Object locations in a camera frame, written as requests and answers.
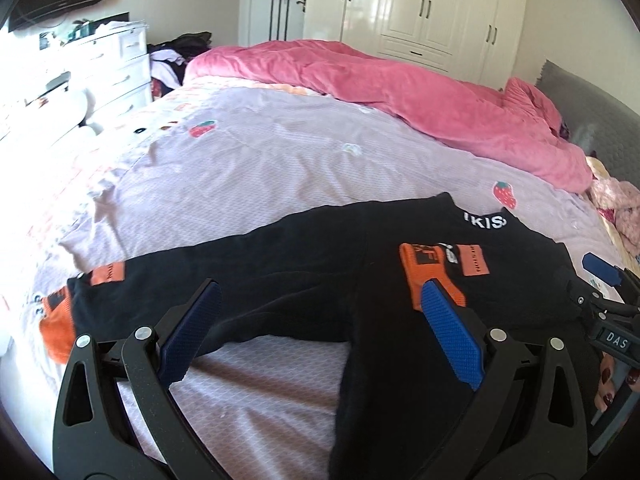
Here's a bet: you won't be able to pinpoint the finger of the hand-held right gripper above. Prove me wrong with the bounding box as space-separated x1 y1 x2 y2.
567 281 640 325
582 252 640 306

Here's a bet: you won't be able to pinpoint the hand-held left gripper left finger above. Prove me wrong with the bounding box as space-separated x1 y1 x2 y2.
52 277 223 480

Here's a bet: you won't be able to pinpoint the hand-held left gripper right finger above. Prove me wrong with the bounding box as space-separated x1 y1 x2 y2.
419 277 608 480

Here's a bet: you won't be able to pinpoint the black pants with orange patches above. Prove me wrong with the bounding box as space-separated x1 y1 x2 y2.
40 192 608 480

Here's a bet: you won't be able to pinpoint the pile of pink clothes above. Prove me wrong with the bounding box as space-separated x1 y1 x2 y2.
587 155 640 261

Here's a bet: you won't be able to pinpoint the pile of dark clothes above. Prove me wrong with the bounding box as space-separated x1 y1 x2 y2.
147 32 213 98

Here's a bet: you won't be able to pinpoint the person's right hand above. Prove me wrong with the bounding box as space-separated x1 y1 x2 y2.
594 355 640 409

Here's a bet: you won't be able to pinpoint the grey headboard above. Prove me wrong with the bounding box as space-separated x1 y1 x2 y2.
535 59 640 186

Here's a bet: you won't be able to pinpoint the purple strawberry print bedsheet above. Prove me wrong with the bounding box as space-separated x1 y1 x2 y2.
0 75 636 480

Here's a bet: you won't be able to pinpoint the pink quilt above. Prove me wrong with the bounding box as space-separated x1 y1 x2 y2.
182 40 596 193

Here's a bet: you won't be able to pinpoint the white rounded chair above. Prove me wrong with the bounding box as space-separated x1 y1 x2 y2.
0 87 98 147

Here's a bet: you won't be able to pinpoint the white chest of drawers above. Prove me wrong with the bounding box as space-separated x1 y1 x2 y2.
0 20 153 128

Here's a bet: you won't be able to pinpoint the white wardrobe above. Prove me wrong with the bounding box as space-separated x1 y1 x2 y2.
302 0 531 78

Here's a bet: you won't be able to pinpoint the white door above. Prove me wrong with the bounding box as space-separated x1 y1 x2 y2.
239 0 308 47

